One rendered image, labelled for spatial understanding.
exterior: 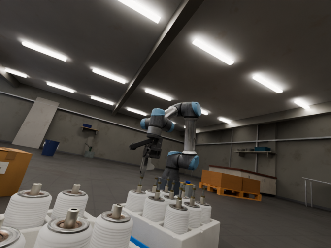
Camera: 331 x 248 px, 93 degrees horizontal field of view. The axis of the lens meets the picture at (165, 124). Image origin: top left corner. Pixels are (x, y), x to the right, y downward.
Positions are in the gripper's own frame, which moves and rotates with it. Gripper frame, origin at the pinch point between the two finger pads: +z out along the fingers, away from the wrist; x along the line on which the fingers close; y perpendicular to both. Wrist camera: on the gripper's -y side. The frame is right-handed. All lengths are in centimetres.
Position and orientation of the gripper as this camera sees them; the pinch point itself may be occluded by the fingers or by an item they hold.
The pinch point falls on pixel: (141, 172)
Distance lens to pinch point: 85.4
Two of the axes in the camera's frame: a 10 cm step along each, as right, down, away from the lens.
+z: -1.9, 9.5, -2.5
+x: -3.1, 1.8, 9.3
